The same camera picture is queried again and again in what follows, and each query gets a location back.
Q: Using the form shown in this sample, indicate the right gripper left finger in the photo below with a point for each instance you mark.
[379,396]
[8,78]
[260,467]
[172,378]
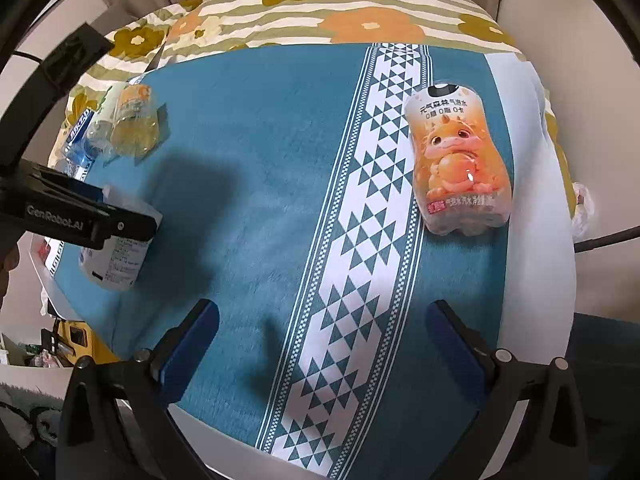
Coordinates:
[93,444]

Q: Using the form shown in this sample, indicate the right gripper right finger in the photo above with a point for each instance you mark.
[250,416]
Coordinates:
[550,443]

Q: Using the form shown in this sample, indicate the white plastic cup blue label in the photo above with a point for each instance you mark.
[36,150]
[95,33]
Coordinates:
[117,265]

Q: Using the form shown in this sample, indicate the left hand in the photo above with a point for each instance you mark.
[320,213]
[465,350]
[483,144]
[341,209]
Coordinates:
[7,266]

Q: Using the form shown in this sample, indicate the blue label water bottle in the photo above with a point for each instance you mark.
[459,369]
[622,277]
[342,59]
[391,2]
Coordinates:
[74,160]

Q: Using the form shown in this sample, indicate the white green-label bottle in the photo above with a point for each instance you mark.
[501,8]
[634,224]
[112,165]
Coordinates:
[98,135]

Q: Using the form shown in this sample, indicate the yellow orange-label bottle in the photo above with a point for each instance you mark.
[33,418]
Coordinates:
[135,122]

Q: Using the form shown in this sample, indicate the orange cartoon drink bottle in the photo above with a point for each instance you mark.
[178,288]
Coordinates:
[459,177]

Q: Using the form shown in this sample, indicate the blue patterned tablecloth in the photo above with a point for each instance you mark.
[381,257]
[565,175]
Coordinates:
[285,190]

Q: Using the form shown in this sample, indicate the floral striped bed quilt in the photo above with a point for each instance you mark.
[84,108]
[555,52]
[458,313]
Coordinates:
[194,28]

